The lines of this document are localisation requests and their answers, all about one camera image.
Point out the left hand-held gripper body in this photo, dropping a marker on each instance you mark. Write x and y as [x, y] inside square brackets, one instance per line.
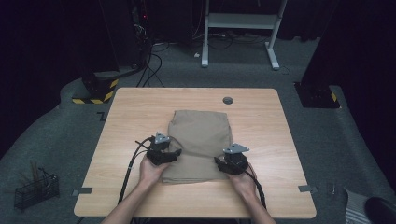
[155, 151]

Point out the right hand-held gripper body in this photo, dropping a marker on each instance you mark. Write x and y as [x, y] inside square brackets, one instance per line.
[235, 161]

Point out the beige shorts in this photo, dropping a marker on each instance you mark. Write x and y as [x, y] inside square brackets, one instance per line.
[200, 133]

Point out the person's right hand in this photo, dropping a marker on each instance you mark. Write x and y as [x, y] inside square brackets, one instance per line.
[243, 183]

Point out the person's left hand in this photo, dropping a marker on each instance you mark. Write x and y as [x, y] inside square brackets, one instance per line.
[152, 174]

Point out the grey table grommet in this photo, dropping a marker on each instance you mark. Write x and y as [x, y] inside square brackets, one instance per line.
[228, 100]

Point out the grey tape strip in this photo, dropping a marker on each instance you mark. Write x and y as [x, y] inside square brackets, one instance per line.
[307, 188]
[83, 191]

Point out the black yellow striped stand base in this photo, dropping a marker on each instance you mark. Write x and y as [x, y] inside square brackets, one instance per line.
[99, 90]

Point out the black flat stand base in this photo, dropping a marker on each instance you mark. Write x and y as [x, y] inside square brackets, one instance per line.
[316, 95]

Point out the dark equipment rack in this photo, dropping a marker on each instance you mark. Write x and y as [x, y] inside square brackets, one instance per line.
[141, 31]

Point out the black curtain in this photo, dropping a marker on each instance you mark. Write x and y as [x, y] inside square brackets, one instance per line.
[46, 46]
[358, 46]

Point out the white metal stand frame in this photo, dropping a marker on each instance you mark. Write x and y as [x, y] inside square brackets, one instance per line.
[241, 21]

